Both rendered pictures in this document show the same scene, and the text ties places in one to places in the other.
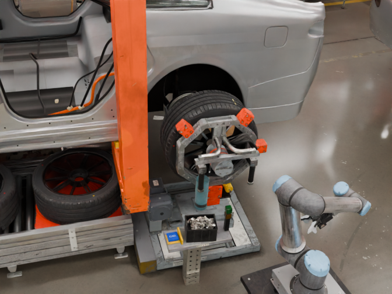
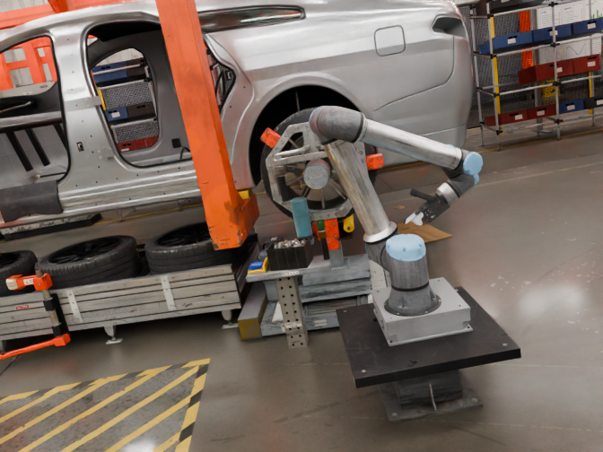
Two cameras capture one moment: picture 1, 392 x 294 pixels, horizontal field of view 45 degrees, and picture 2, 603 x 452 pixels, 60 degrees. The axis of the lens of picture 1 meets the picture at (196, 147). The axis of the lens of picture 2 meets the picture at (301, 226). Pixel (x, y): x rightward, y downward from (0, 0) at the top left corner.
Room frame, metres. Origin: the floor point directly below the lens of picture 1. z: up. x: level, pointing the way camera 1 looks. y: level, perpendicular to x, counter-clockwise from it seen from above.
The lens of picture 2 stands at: (-0.08, -1.20, 1.33)
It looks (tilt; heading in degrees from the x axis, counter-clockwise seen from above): 15 degrees down; 25
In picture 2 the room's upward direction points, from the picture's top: 11 degrees counter-clockwise
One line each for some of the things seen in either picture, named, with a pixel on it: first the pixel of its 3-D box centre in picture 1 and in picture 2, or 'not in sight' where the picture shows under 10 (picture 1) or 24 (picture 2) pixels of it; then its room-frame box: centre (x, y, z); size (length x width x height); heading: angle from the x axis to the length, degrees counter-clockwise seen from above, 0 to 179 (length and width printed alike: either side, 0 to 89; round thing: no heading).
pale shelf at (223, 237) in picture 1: (197, 236); (289, 267); (2.17, -0.05, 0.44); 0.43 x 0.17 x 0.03; 108
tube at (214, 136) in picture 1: (209, 143); (292, 144); (2.40, -0.08, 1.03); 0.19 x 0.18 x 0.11; 18
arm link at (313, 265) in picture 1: (313, 268); (406, 259); (1.83, -0.73, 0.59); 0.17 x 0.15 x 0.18; 37
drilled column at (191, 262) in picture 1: (191, 259); (292, 308); (2.16, -0.02, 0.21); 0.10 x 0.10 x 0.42; 18
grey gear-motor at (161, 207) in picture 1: (156, 200); (279, 265); (2.67, 0.28, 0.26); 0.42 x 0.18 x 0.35; 18
